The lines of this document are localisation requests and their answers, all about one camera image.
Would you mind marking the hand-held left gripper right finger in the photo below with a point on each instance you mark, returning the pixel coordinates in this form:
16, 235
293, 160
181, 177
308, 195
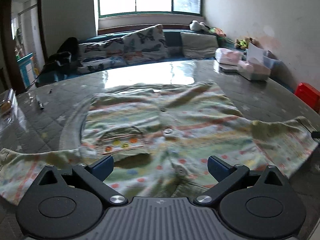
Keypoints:
219, 168

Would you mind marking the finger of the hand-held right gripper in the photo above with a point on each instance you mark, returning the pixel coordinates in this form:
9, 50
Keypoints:
316, 134

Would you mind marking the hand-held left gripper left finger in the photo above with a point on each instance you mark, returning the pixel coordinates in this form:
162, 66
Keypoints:
103, 168

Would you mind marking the pastel patterned baby jacket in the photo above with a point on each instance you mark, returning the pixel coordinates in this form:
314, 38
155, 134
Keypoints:
175, 120

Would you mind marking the red plastic stool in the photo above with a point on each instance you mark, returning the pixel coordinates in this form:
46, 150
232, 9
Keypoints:
308, 96

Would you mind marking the clear plastic storage box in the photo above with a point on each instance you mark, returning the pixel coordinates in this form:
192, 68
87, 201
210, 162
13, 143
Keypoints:
271, 60

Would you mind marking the black marker pen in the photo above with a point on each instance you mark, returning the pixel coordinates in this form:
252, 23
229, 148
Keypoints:
40, 105

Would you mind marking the grey flat device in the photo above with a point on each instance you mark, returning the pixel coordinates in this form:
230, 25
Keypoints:
228, 68

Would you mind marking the clear plastic container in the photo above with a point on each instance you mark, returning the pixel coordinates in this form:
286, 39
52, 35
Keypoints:
6, 110

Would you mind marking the pink white tissue pack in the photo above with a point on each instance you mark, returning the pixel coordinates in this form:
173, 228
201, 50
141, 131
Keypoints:
228, 56

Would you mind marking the dark cloth heap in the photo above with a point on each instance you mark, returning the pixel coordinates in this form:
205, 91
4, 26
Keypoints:
62, 60

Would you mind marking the grey pillow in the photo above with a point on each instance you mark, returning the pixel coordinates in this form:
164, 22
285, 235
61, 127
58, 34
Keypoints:
198, 45

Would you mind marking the blue cabinet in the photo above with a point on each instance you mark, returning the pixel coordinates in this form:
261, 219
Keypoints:
26, 67

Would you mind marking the teal sofa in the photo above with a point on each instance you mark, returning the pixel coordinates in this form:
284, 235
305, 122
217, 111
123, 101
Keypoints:
172, 42

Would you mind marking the orange green plush toy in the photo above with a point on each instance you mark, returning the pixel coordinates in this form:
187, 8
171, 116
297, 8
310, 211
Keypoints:
218, 32

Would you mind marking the white plush toy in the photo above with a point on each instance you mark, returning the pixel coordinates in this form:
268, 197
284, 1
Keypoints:
197, 26

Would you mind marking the dark wooden door frame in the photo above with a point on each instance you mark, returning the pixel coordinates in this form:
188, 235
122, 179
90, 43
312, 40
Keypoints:
42, 30

